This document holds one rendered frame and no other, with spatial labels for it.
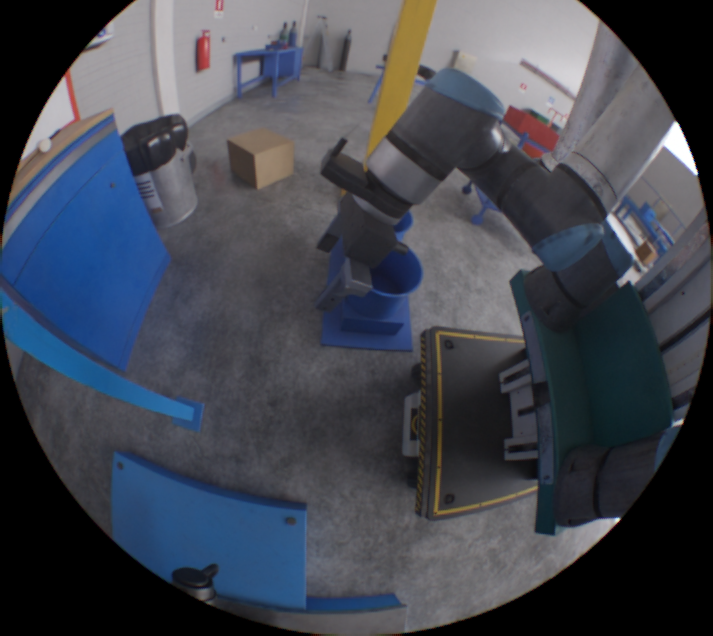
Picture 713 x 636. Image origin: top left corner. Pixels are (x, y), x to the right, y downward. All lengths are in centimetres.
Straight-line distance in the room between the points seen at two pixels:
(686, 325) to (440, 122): 66
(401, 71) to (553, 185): 129
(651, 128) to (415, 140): 29
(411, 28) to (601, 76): 112
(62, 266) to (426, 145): 112
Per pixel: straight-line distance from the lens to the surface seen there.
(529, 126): 202
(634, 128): 35
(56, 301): 111
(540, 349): 62
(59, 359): 62
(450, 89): 28
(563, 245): 30
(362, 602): 133
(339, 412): 109
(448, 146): 28
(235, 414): 113
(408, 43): 152
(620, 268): 60
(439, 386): 88
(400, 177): 28
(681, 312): 72
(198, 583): 77
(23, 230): 102
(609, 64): 59
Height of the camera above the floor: 108
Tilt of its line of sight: 53 degrees down
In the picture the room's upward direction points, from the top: 16 degrees clockwise
